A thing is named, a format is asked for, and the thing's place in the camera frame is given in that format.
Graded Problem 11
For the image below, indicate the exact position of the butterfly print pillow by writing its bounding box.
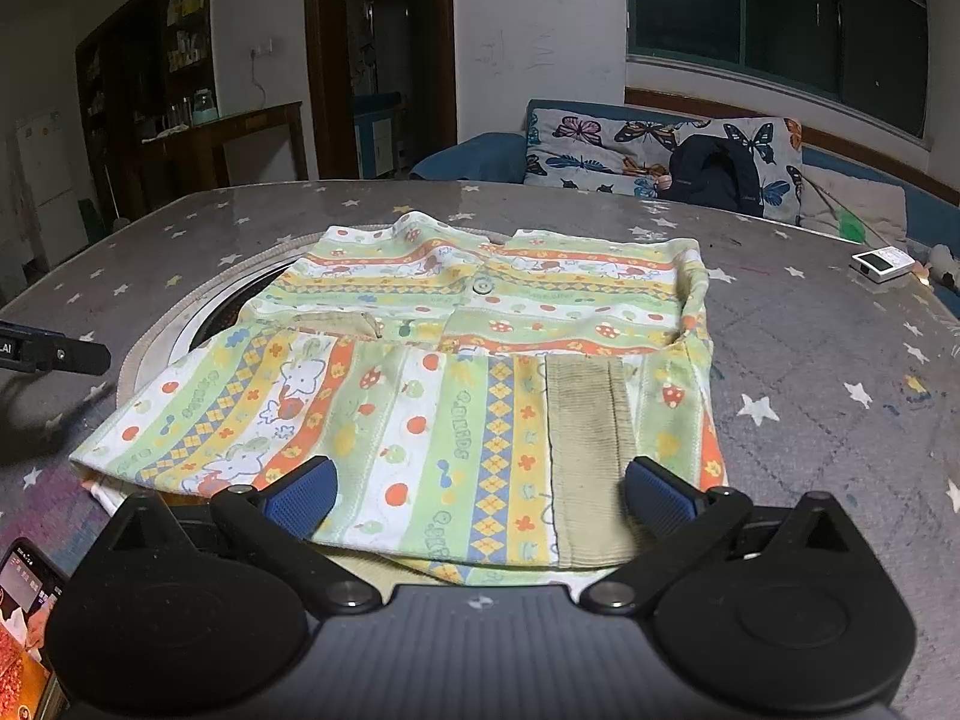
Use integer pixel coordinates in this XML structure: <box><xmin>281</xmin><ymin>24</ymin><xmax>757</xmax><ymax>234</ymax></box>
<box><xmin>524</xmin><ymin>103</ymin><xmax>802</xmax><ymax>223</ymax></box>

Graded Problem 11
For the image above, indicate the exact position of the white refrigerator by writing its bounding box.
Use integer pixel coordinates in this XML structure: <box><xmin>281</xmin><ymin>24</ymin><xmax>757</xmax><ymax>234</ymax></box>
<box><xmin>16</xmin><ymin>110</ymin><xmax>86</xmax><ymax>266</ymax></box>

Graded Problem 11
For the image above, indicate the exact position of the brown wooden side table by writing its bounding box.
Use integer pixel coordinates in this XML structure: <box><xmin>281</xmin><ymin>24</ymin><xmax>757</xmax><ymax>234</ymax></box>
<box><xmin>132</xmin><ymin>101</ymin><xmax>309</xmax><ymax>206</ymax></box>

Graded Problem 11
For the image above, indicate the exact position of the dark window with green frame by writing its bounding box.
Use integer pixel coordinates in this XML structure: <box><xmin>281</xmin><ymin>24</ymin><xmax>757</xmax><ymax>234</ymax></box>
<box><xmin>626</xmin><ymin>0</ymin><xmax>929</xmax><ymax>137</ymax></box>

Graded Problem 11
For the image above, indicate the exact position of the colourful patterned child's garment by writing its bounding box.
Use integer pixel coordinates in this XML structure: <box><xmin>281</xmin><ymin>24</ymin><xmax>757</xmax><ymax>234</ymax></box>
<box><xmin>73</xmin><ymin>211</ymin><xmax>726</xmax><ymax>583</ymax></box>

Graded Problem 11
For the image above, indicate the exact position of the dark wooden shelf cabinet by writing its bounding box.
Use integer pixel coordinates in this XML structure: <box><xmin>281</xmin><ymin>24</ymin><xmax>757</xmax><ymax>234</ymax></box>
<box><xmin>75</xmin><ymin>0</ymin><xmax>215</xmax><ymax>220</ymax></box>

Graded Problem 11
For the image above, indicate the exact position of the round recessed table burner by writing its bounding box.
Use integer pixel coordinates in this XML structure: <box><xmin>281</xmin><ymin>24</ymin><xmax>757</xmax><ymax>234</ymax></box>
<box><xmin>116</xmin><ymin>232</ymin><xmax>322</xmax><ymax>406</ymax></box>

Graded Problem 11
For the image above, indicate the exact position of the smartphone with lit screen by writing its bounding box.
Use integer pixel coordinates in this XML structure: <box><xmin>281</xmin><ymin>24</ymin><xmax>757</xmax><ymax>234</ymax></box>
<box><xmin>0</xmin><ymin>538</ymin><xmax>67</xmax><ymax>720</ymax></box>

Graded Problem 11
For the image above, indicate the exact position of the blue sofa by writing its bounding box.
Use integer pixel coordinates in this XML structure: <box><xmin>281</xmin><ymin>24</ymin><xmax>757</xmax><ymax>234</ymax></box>
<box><xmin>412</xmin><ymin>89</ymin><xmax>958</xmax><ymax>252</ymax></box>

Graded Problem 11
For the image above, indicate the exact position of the small white box device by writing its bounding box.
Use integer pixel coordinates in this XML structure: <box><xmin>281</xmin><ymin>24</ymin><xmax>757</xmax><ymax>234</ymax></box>
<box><xmin>851</xmin><ymin>245</ymin><xmax>914</xmax><ymax>284</ymax></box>

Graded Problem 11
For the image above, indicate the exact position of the dark wooden doorway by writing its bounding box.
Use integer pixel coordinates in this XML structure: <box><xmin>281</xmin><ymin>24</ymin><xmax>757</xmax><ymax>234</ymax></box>
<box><xmin>304</xmin><ymin>0</ymin><xmax>457</xmax><ymax>179</ymax></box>

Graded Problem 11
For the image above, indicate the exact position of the grey star pattern table mat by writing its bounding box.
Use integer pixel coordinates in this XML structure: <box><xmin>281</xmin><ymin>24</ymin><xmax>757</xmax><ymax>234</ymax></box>
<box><xmin>2</xmin><ymin>181</ymin><xmax>958</xmax><ymax>718</ymax></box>

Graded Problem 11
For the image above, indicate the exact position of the dark navy backpack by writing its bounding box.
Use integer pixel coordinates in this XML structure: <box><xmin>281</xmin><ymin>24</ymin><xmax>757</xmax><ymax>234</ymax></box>
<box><xmin>659</xmin><ymin>135</ymin><xmax>763</xmax><ymax>218</ymax></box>

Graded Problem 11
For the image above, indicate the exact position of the beige sofa cushion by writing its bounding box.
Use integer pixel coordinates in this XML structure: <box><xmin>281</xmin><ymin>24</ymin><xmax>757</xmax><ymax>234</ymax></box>
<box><xmin>800</xmin><ymin>166</ymin><xmax>907</xmax><ymax>247</ymax></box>

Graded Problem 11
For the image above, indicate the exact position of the plush toy on sofa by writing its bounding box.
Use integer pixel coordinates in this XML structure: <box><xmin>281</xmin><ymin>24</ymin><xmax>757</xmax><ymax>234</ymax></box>
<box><xmin>911</xmin><ymin>244</ymin><xmax>960</xmax><ymax>293</ymax></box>

